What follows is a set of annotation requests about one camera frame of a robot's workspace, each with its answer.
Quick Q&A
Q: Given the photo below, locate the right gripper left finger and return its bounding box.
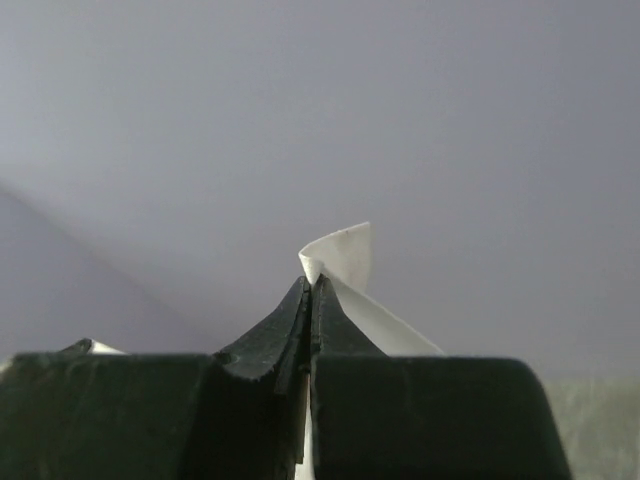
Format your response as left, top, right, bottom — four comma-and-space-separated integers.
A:
1, 278, 310, 479

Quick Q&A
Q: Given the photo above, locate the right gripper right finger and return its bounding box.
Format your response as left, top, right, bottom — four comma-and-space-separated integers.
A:
311, 277, 571, 480

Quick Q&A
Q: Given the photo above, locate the white t shirt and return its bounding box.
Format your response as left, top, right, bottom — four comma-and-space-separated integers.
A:
84, 220, 446, 480

